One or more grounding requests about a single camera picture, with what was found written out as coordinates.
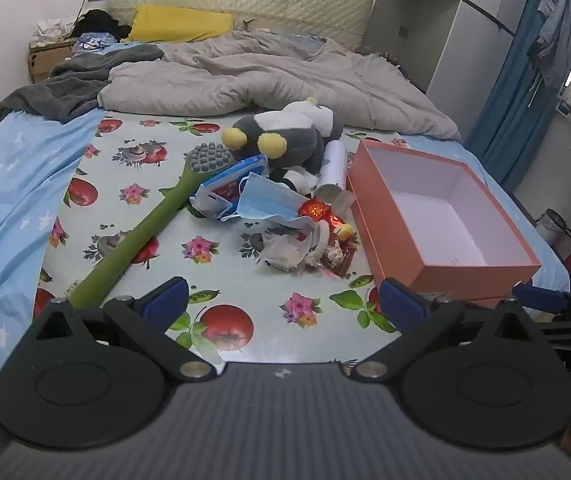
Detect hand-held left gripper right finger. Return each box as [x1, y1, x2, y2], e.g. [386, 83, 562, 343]
[355, 277, 539, 386]

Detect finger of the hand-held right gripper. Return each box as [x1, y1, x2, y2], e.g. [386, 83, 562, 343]
[511, 282, 571, 316]

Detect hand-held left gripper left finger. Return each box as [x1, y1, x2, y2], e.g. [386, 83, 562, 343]
[32, 276, 226, 386]

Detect pink yellow keychain toy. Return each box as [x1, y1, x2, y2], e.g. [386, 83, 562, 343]
[315, 222, 361, 278]

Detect pink cardboard box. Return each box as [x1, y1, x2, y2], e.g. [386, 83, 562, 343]
[347, 138, 542, 308]

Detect translucent plastic piece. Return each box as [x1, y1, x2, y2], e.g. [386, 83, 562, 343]
[333, 190, 359, 216]

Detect red foil wrapper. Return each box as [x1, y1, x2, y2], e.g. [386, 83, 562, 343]
[298, 199, 346, 226]

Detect clear plastic packet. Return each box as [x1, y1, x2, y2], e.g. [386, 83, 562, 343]
[260, 215, 316, 273]

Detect blue tissue packet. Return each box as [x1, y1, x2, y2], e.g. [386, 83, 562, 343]
[189, 155, 268, 218]

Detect blue face mask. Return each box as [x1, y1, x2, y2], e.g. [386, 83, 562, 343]
[220, 172, 306, 223]

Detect small panda plush toy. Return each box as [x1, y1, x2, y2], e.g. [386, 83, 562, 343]
[278, 167, 316, 193]

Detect green massage brush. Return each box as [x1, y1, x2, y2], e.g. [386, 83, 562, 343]
[68, 142, 238, 308]

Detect small trash bin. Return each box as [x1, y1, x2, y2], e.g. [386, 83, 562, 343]
[535, 208, 571, 256]

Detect white spray can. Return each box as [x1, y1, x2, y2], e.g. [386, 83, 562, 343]
[315, 140, 349, 198]

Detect blue curtain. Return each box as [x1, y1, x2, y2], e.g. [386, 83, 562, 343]
[475, 0, 571, 191]

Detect light blue bedsheet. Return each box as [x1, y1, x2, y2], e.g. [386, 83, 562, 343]
[0, 107, 571, 376]

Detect grey penguin plush toy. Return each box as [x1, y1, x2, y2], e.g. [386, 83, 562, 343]
[221, 97, 345, 168]

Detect dark grey blanket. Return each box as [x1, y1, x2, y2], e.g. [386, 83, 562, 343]
[0, 44, 166, 126]

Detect row of small bottles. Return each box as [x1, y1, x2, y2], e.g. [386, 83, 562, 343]
[375, 51, 416, 81]

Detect grey duvet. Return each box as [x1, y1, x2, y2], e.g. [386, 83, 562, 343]
[98, 30, 461, 141]

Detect hanging clothes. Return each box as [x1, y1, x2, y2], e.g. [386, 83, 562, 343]
[525, 0, 571, 106]

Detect brown cardboard box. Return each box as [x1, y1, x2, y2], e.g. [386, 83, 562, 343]
[28, 40, 78, 83]

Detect blue printed bag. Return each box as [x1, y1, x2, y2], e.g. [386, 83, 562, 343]
[72, 32, 116, 53]

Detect white wardrobe cabinet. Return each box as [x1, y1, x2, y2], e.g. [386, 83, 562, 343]
[365, 0, 546, 96]

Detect yellow pillow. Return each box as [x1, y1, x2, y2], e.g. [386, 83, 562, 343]
[124, 4, 236, 43]

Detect black clothes pile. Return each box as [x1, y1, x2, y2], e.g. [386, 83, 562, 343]
[72, 9, 131, 41]

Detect white crumpled cloth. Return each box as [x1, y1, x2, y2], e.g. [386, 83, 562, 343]
[30, 17, 78, 46]

